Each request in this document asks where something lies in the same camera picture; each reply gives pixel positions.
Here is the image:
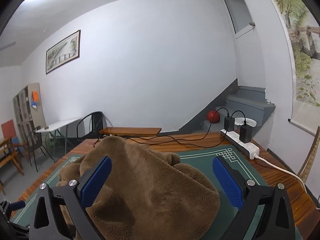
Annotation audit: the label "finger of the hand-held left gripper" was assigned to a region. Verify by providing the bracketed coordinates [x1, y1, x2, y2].
[10, 200, 26, 210]

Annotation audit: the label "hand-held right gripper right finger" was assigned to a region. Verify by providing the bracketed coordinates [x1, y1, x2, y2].
[212, 156, 297, 240]

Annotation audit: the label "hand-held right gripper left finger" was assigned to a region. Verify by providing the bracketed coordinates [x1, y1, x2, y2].
[29, 156, 112, 240]

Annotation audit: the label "brown fleece garment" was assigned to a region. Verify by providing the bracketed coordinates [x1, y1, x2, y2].
[56, 135, 221, 240]

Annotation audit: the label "green table mat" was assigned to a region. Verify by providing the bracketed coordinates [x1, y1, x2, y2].
[10, 144, 303, 240]

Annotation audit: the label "white power strip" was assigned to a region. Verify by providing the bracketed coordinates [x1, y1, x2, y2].
[220, 129, 260, 160]

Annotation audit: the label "wooden armchair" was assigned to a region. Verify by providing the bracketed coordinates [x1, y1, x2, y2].
[0, 137, 25, 175]

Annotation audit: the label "large black power adapter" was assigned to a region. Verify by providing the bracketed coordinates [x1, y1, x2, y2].
[240, 125, 253, 143]

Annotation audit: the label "wooden bench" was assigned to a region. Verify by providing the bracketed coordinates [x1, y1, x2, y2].
[99, 127, 162, 138]

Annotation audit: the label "black mesh-back chair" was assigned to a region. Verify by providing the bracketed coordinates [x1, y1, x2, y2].
[76, 111, 113, 145]

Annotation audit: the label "small black power adapter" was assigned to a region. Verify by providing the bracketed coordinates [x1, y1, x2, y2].
[224, 116, 235, 132]

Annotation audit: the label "blue stool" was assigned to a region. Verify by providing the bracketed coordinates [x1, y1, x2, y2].
[11, 137, 23, 159]

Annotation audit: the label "white round robot vacuum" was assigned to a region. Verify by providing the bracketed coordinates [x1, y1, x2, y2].
[234, 117, 257, 127]

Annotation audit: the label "red ball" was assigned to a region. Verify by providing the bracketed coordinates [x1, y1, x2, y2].
[206, 110, 220, 123]

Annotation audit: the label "white folding table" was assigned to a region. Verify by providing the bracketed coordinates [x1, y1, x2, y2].
[35, 117, 83, 162]

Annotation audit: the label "red board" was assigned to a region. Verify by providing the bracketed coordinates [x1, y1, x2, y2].
[1, 120, 15, 140]

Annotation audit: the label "grey stairs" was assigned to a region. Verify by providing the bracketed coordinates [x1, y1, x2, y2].
[179, 86, 277, 145]

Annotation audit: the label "bamboo pole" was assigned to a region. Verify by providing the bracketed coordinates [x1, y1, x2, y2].
[297, 126, 320, 182]

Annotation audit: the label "grey glass-door cabinet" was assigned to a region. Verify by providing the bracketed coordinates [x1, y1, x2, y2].
[13, 82, 47, 140]

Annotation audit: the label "orange and blue packets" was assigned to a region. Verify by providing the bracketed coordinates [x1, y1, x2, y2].
[30, 91, 40, 109]

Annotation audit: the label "white door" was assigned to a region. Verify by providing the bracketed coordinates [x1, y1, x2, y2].
[221, 0, 265, 88]

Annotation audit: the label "framed landscape painting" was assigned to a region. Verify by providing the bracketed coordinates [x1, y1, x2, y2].
[46, 29, 81, 75]

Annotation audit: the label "hanging scroll painting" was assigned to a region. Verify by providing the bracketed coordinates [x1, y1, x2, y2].
[260, 0, 320, 137]

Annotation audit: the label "white power cord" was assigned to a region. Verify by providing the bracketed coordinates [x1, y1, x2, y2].
[255, 155, 309, 195]

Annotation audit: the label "black metal frame chair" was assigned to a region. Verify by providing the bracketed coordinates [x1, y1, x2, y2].
[25, 126, 54, 172]

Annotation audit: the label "short black cable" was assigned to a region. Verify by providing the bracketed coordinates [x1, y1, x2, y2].
[175, 110, 248, 147]

